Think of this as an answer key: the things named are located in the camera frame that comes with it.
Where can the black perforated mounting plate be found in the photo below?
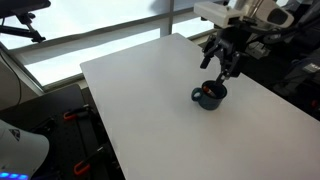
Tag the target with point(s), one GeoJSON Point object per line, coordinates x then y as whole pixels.
{"type": "Point", "coordinates": [66, 143]}

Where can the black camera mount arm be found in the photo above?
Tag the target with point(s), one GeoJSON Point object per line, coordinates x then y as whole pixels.
{"type": "Point", "coordinates": [20, 5]}

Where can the grey metal box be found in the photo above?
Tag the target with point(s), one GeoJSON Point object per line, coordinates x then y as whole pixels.
{"type": "Point", "coordinates": [258, 50]}

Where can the black robot cart top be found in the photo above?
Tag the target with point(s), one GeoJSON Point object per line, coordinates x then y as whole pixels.
{"type": "Point", "coordinates": [50, 100]}

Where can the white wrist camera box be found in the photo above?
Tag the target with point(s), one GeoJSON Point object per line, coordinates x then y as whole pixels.
{"type": "Point", "coordinates": [216, 11]}

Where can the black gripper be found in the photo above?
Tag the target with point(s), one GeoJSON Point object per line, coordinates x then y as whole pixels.
{"type": "Point", "coordinates": [231, 41]}

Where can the dark teal cup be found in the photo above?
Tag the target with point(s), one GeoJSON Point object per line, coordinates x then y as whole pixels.
{"type": "Point", "coordinates": [210, 101]}

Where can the red capped marker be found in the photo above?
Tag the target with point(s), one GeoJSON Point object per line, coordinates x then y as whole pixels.
{"type": "Point", "coordinates": [208, 90]}

